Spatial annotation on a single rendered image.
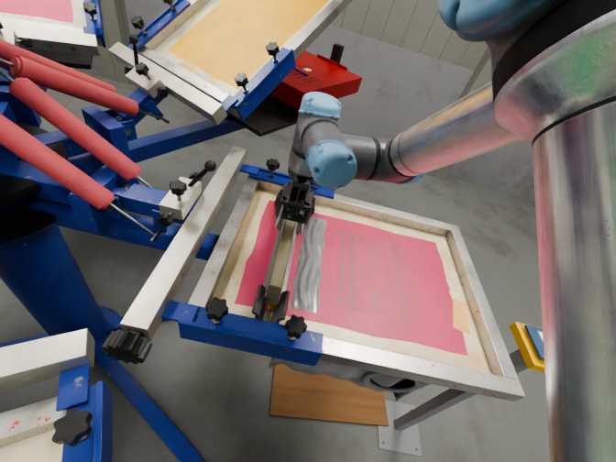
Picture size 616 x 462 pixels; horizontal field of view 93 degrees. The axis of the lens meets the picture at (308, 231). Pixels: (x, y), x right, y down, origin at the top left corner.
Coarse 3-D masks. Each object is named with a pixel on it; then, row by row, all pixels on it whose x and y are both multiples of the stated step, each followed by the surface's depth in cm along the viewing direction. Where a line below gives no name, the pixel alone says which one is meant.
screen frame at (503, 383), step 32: (416, 224) 105; (448, 224) 108; (224, 256) 74; (480, 288) 88; (480, 320) 80; (352, 352) 64; (384, 352) 66; (448, 384) 66; (480, 384) 66; (512, 384) 68
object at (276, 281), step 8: (288, 224) 78; (288, 232) 75; (280, 240) 73; (288, 240) 73; (280, 248) 71; (288, 248) 71; (280, 256) 69; (288, 256) 70; (280, 264) 68; (272, 272) 66; (280, 272) 66; (272, 280) 64; (280, 280) 64; (272, 288) 63; (280, 288) 63; (272, 296) 66; (272, 304) 68
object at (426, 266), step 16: (272, 208) 96; (272, 224) 91; (336, 224) 99; (352, 224) 100; (256, 240) 85; (272, 240) 86; (336, 240) 93; (400, 240) 100; (416, 240) 102; (336, 256) 88; (416, 256) 96; (432, 256) 98; (416, 272) 91; (432, 272) 93; (448, 288) 90
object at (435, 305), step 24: (264, 264) 80; (336, 264) 86; (240, 288) 73; (288, 288) 76; (432, 288) 88; (288, 312) 71; (336, 312) 74; (432, 312) 82; (384, 336) 72; (408, 336) 74; (432, 336) 76; (456, 336) 78
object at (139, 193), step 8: (136, 184) 77; (128, 192) 75; (136, 192) 75; (144, 192) 76; (152, 192) 77; (160, 192) 77; (128, 200) 74; (136, 200) 74; (144, 200) 74; (152, 200) 75; (160, 200) 76; (128, 208) 76; (136, 208) 76; (144, 208) 75; (152, 208) 75; (192, 208) 77; (152, 216) 77
